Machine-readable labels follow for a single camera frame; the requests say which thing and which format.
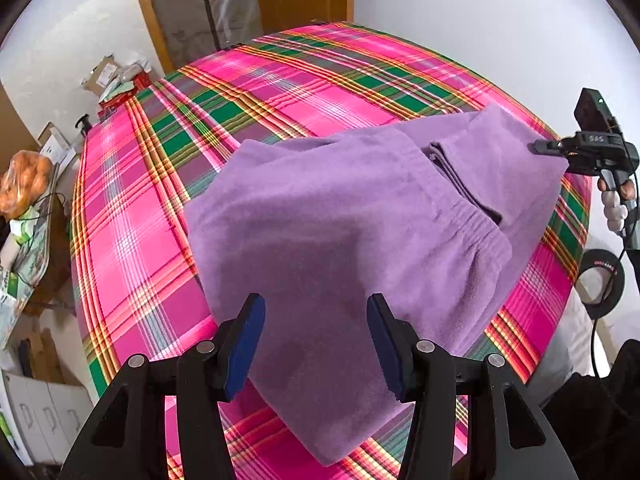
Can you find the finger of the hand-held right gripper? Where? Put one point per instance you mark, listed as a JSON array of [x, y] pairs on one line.
[[552, 148]]

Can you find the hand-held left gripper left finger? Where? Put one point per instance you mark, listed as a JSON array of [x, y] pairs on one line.
[[246, 352]]

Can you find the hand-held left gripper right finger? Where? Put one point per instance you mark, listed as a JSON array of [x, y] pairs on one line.
[[384, 355]]

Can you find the purple fleece pants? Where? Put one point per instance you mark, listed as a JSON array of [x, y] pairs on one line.
[[325, 220]]

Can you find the person's right forearm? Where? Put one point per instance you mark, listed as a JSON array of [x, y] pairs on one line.
[[595, 425]]

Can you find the person's right hand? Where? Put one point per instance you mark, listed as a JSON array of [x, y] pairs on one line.
[[611, 212]]

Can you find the white cabinet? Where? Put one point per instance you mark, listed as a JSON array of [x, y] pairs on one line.
[[45, 415]]

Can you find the folding table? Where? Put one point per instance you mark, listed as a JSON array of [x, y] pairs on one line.
[[30, 270]]

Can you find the green tissue pack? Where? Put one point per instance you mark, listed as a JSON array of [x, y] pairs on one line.
[[24, 225]]

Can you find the pink green plaid bed sheet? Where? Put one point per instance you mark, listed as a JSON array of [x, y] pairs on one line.
[[300, 80]]

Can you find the white open box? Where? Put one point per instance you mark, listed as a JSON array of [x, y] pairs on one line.
[[57, 147]]

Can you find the bag of oranges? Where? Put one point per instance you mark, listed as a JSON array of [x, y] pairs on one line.
[[22, 185]]

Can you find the black spray bottle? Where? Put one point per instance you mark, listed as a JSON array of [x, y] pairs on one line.
[[84, 125]]

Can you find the brown cardboard box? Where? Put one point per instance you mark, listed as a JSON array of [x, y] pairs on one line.
[[102, 74]]

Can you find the clear plastic door curtain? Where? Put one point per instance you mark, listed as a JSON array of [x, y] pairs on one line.
[[210, 5]]

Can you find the wooden door frame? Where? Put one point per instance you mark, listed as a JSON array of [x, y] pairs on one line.
[[150, 15]]

